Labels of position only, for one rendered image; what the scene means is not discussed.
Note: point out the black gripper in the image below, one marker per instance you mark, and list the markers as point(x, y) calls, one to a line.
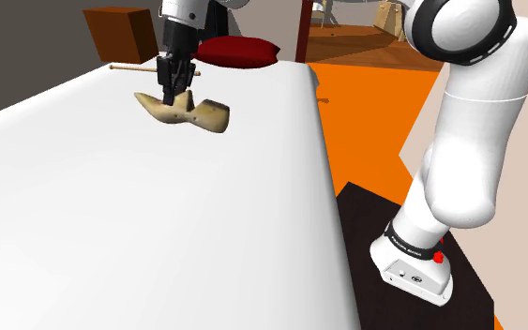
point(180, 39)

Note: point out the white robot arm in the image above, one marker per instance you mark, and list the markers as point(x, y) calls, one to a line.
point(474, 151)

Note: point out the thin wooden stick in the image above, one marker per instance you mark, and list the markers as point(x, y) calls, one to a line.
point(131, 68)

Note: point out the dark red pillow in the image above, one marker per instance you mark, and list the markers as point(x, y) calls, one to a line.
point(238, 51)

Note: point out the brown wooden box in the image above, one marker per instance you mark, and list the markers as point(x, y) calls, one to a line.
point(119, 34)

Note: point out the white bed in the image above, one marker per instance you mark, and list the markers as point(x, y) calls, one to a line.
point(153, 219)

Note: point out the dark robot stand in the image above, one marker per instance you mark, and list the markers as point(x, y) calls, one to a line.
point(382, 210)

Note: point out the dark red wooden post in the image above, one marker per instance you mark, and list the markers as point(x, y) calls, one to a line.
point(303, 32)

